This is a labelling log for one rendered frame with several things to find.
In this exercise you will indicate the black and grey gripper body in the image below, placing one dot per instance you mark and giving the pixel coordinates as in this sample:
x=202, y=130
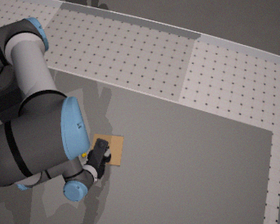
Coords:
x=101, y=166

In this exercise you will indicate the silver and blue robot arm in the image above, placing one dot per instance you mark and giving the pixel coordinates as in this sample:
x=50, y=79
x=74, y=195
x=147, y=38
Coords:
x=49, y=130

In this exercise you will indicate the tan flat mat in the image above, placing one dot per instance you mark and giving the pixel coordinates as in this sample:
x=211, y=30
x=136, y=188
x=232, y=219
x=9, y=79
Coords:
x=115, y=145

